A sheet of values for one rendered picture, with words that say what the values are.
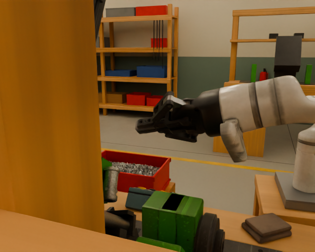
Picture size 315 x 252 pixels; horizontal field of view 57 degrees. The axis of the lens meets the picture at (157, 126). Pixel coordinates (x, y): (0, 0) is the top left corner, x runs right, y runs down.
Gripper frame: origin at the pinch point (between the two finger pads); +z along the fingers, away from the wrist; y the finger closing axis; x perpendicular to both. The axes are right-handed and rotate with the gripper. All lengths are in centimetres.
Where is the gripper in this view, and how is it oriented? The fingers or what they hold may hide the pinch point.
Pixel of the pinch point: (146, 125)
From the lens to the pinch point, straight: 51.8
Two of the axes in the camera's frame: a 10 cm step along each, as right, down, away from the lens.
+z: -9.0, 1.6, 4.0
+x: -0.9, 8.4, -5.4
